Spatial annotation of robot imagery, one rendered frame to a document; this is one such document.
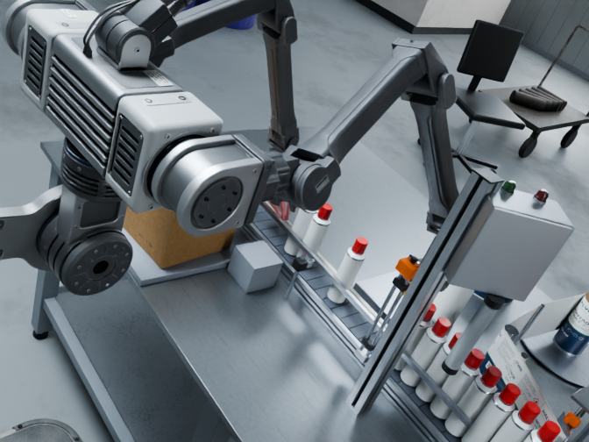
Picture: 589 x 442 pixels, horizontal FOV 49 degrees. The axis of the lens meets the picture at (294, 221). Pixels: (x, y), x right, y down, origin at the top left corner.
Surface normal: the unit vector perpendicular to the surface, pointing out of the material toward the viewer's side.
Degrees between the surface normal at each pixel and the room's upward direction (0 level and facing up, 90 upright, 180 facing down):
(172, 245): 90
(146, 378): 0
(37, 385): 0
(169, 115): 0
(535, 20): 90
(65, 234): 90
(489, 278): 90
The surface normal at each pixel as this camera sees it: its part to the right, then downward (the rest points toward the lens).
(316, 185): 0.72, 0.29
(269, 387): 0.31, -0.79
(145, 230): -0.68, 0.21
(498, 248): 0.04, 0.57
